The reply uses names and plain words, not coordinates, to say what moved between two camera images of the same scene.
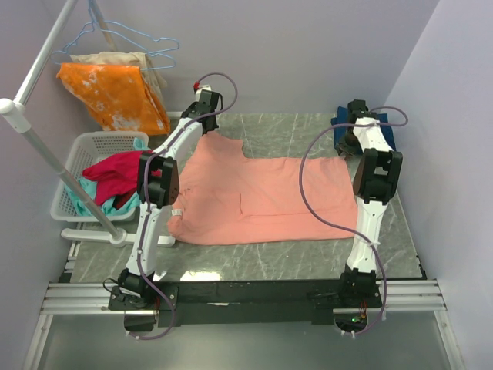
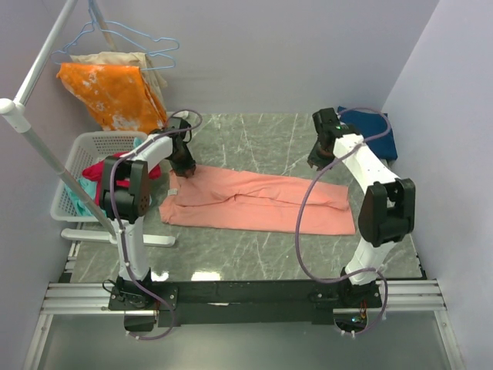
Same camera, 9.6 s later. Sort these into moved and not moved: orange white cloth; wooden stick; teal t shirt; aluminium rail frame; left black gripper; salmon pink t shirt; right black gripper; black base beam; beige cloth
Moved: right black gripper; salmon pink t shirt; left black gripper
Not moved: beige cloth; aluminium rail frame; wooden stick; teal t shirt; orange white cloth; black base beam
